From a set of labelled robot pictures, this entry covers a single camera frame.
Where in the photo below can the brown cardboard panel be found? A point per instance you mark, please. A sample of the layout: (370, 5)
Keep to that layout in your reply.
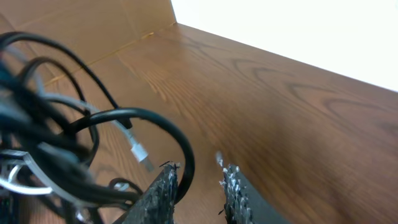
(93, 29)

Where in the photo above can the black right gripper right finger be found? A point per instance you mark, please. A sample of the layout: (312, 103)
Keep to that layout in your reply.
(244, 204)

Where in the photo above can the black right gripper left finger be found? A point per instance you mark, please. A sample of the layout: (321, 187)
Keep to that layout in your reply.
(157, 205)

